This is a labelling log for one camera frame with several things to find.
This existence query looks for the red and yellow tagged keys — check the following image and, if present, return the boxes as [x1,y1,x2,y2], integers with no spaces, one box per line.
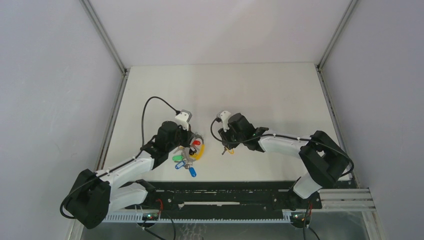
[221,147,235,156]

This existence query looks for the metal key organizer ring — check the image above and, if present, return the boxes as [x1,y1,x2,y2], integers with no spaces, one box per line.
[172,132,206,178]

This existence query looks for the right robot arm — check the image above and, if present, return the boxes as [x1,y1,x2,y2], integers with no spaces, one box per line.
[212,110,355,211]

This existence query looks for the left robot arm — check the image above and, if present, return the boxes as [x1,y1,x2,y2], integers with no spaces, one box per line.
[59,121,200,229]

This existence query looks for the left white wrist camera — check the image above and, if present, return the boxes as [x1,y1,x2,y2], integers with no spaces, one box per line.
[174,109,192,131]

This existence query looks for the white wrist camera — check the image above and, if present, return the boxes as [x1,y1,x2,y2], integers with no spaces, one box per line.
[174,109,192,131]
[216,110,232,132]

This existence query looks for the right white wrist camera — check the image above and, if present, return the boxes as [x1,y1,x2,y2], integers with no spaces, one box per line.
[216,110,232,132]

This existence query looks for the right black camera cable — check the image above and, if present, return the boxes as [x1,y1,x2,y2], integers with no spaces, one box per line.
[210,117,276,147]

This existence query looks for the black camera cable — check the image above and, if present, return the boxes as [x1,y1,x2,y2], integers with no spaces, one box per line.
[140,96,181,150]
[210,117,276,147]

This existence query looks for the left black camera cable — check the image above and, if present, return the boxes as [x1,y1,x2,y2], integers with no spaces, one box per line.
[140,96,181,150]

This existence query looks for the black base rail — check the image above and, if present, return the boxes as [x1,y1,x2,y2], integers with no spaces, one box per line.
[141,181,323,221]

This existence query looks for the right aluminium frame post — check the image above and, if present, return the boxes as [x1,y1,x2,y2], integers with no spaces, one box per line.
[316,0,361,72]

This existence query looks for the aluminium frame post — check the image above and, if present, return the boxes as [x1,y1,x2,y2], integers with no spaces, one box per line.
[316,0,361,72]
[80,0,129,76]

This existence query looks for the left aluminium frame post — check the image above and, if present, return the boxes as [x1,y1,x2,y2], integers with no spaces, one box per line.
[80,0,129,76]

